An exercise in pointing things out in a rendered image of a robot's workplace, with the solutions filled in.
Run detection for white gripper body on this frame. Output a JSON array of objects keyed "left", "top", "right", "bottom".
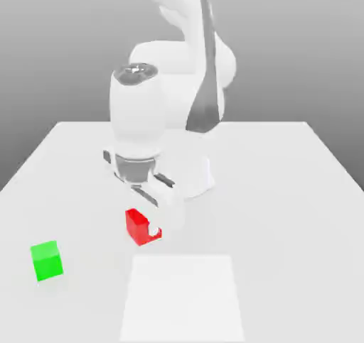
[{"left": 128, "top": 181, "right": 186, "bottom": 235}]

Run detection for small red cube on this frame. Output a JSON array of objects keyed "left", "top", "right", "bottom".
[{"left": 124, "top": 207, "right": 164, "bottom": 247}]

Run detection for small green cube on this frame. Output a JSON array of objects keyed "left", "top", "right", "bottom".
[{"left": 29, "top": 239, "right": 65, "bottom": 283}]

